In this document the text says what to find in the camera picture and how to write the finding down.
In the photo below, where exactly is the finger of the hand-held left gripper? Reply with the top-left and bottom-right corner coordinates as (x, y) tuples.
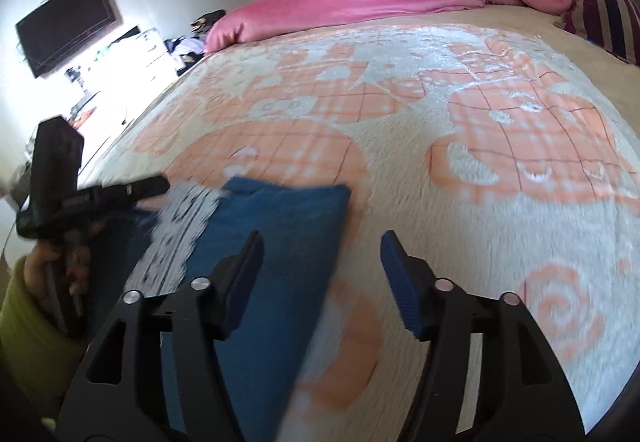
(97, 175), (170, 211)

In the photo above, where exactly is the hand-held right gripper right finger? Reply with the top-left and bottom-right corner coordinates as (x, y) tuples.
(380, 230), (586, 442)

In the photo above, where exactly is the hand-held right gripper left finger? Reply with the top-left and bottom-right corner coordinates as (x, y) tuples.
(55, 230), (265, 442)

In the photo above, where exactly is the blue denim pants lace trim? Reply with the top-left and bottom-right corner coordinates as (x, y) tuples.
(85, 177), (352, 433)

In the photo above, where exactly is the person's left forearm green sleeve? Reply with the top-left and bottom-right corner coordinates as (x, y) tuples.
(0, 254), (92, 419)

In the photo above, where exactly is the person's left hand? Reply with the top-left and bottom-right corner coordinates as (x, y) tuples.
(22, 242), (93, 297)

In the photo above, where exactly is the orange white printed fleece blanket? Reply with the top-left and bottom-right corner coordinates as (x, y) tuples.
(75, 24), (640, 442)

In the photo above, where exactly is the white dresser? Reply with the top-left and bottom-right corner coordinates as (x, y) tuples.
(65, 24), (186, 133)

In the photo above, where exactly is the pile of clothes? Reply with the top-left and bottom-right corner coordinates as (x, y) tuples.
(165, 9), (227, 72)

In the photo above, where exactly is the purple striped pillow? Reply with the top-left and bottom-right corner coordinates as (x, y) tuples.
(562, 0), (640, 67)

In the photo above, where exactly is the black wall television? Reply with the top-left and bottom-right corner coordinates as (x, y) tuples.
(15, 0), (123, 78)

